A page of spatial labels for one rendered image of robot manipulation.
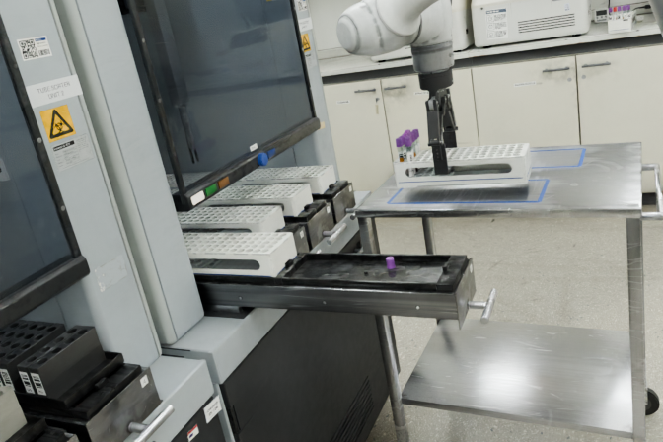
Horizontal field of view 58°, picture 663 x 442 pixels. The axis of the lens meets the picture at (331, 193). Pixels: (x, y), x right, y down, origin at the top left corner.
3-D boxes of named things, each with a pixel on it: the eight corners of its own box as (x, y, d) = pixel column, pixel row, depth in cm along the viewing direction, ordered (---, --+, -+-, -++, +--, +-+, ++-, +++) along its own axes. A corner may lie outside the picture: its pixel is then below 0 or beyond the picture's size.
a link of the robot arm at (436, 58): (456, 37, 134) (459, 64, 136) (416, 43, 138) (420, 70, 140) (446, 43, 126) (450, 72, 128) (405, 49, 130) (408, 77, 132)
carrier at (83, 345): (98, 356, 97) (86, 325, 96) (107, 357, 97) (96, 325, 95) (39, 403, 88) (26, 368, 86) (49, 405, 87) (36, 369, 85)
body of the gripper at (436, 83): (446, 71, 128) (452, 113, 131) (455, 64, 136) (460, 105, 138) (412, 75, 132) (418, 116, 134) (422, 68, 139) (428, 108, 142)
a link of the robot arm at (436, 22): (428, 40, 139) (388, 51, 132) (418, -30, 134) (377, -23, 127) (466, 36, 131) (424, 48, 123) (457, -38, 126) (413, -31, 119)
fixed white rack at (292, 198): (198, 222, 159) (192, 200, 157) (220, 208, 168) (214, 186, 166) (297, 221, 146) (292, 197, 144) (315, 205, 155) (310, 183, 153)
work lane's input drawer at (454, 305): (146, 310, 130) (134, 272, 128) (184, 279, 142) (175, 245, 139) (486, 333, 99) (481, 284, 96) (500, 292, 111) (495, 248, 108)
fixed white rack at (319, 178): (230, 201, 172) (225, 181, 170) (248, 188, 180) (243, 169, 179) (323, 198, 159) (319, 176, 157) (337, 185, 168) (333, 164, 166)
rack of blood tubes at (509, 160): (396, 187, 142) (392, 163, 140) (407, 175, 151) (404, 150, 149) (527, 184, 129) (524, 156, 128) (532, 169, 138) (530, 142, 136)
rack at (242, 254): (156, 278, 128) (148, 252, 127) (184, 257, 137) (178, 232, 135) (276, 282, 116) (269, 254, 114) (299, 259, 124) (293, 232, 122)
